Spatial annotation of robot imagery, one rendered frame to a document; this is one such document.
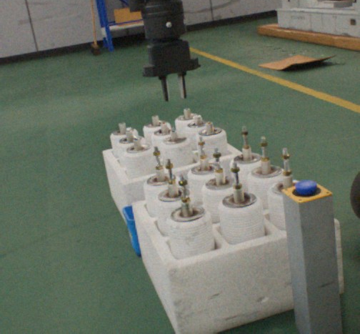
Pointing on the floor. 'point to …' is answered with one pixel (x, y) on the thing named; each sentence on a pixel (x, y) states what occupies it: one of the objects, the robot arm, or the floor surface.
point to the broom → (93, 24)
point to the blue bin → (132, 229)
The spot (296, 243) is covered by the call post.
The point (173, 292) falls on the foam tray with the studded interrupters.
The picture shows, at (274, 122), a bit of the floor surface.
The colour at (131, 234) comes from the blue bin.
